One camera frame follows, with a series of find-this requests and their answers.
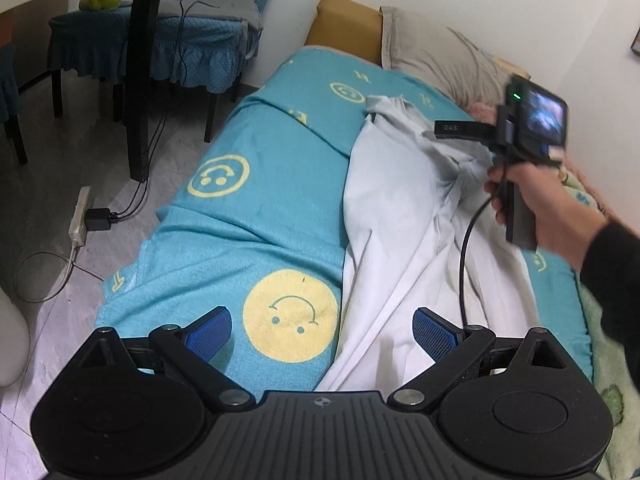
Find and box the tan padded headboard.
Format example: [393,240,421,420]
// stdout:
[304,0,385,66]

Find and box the white power cable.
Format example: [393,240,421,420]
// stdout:
[14,245,106,303]

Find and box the pink fluffy blanket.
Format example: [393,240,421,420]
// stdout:
[462,101,501,118]

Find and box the white desk with black leg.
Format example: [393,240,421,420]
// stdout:
[0,0,173,183]

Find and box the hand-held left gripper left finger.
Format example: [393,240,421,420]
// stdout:
[75,306,253,411]

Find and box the blue covered chair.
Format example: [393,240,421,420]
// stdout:
[150,0,266,143]
[0,42,29,167]
[48,0,151,123]

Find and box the white garment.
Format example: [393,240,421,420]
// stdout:
[314,94,543,393]

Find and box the green frog print blanket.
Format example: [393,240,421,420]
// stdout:
[560,165,640,480]

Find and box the teal smiley print bedsheet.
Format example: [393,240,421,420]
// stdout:
[95,45,596,396]

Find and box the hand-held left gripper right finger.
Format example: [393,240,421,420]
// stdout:
[387,308,568,411]

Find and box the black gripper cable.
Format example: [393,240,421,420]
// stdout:
[457,195,507,331]

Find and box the white power strip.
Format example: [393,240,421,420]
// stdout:
[68,186,94,247]

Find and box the black charger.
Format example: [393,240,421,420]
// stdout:
[84,207,115,233]

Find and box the grey pillow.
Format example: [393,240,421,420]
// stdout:
[380,6,516,106]

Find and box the person's right hand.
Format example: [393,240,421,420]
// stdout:
[484,162,610,272]

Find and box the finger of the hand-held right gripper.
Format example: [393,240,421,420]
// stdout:
[435,120,499,144]

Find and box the white rounded object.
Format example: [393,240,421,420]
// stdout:
[0,290,27,388]

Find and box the grey cloth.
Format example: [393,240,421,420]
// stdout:
[159,0,265,31]

